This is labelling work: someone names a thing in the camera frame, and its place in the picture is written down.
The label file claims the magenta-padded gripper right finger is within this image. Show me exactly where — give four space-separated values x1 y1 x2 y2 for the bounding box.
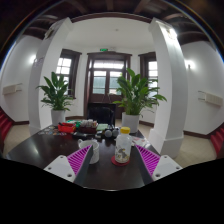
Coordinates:
133 144 184 186

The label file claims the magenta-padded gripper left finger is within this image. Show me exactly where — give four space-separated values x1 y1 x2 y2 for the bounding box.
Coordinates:
43 144 95 187

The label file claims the clear bottle with yellow cap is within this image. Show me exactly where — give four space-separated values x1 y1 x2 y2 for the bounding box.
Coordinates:
114 126 133 164

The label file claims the white speckled mug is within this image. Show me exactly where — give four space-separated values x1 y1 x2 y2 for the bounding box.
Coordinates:
77 138 101 165

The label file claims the white printed paper sheet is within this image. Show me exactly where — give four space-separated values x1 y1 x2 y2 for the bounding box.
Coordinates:
131 136 151 148

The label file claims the black pouch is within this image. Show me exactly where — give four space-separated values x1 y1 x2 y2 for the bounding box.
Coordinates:
72 131 98 139

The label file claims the flat round red coaster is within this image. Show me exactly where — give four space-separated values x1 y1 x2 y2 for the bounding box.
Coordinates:
110 154 132 167

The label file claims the brown tray with items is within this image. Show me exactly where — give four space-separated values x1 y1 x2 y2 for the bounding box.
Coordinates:
78 119 99 134

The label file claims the colourful printed sheet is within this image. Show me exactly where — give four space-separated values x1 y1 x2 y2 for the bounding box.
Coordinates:
37 128 68 137

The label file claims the green book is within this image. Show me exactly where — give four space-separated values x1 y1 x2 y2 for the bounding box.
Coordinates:
96 123 110 132

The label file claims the black chair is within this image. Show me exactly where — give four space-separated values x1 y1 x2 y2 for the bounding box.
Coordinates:
87 102 117 126

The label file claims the large plant in white pot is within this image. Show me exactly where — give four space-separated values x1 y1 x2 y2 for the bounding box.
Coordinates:
113 68 168 134

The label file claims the small plant in white pot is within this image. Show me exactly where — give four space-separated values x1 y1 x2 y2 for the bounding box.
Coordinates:
35 71 75 127

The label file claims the dark wooden glazed door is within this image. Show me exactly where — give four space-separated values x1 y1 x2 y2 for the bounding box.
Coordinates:
83 51 132 104

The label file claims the white wall radiator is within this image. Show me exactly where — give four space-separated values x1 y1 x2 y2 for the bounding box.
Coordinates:
198 90 224 108
2 83 24 96

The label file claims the white wall lamp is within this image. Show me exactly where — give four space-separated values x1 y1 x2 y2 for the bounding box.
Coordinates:
184 59 194 70

